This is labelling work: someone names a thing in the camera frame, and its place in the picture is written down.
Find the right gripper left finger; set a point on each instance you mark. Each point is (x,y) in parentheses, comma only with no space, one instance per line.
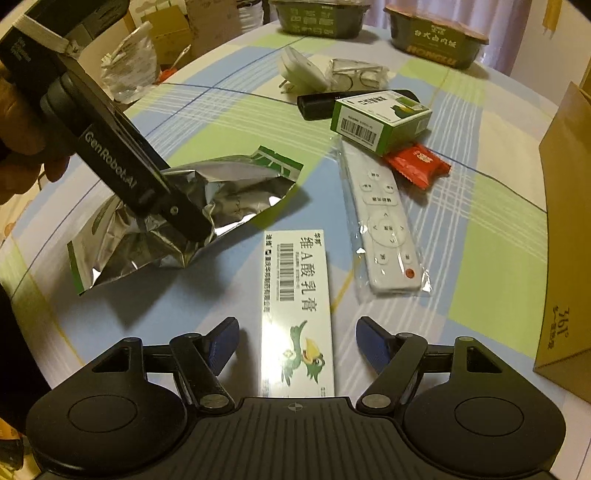
(199,359)

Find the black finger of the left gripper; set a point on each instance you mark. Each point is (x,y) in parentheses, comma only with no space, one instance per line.
(183,202)

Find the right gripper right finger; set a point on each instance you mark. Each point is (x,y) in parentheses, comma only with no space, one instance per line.
(395,358)

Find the white ointment box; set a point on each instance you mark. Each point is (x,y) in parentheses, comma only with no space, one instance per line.
(296,358)

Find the white remote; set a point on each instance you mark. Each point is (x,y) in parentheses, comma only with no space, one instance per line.
(386,261)

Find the black remote control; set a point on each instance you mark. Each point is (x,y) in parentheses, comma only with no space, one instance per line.
(318,105)

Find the green white spray box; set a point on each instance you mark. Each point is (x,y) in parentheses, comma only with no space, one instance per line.
(378,137)

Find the person's left hand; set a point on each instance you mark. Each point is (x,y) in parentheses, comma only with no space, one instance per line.
(26,137)

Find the crumpled plastic bag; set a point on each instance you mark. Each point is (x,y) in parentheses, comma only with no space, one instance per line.
(131,70)

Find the brown cardboard box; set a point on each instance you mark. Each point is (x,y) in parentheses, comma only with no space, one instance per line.
(563,354)

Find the background cardboard boxes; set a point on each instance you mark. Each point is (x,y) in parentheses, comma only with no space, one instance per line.
(196,27)

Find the white power adapter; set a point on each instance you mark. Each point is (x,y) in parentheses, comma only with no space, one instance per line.
(300,74)

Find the red snack packet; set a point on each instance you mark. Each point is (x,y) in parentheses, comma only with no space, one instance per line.
(419,165)

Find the clear glasses in bag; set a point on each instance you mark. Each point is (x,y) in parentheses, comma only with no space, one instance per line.
(346,75)

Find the green instant food bowl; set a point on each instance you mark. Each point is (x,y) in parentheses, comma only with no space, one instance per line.
(328,19)

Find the brown lid food bowl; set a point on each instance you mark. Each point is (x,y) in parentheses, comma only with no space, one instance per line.
(433,38)

